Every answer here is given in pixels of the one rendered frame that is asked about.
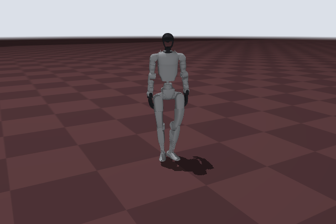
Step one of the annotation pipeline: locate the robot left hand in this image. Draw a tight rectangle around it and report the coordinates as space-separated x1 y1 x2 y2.
183 90 189 106

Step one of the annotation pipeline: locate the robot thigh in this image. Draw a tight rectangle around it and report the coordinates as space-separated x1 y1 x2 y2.
153 92 165 131
170 91 185 130

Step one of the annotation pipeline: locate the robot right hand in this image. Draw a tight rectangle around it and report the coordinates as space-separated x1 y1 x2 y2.
147 93 154 109

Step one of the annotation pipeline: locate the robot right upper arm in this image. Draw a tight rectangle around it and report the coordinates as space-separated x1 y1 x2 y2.
149 54 159 79

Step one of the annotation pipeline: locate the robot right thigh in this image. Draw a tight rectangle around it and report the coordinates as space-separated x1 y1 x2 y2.
153 92 165 131

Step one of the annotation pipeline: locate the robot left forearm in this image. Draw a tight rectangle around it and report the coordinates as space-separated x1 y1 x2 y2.
182 77 189 93

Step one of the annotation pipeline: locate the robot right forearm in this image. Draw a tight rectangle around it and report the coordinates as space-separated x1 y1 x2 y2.
146 73 154 96

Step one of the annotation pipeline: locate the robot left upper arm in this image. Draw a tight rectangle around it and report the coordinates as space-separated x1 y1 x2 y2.
178 53 188 78

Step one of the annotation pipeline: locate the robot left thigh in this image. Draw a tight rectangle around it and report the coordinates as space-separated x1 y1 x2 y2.
170 91 185 130

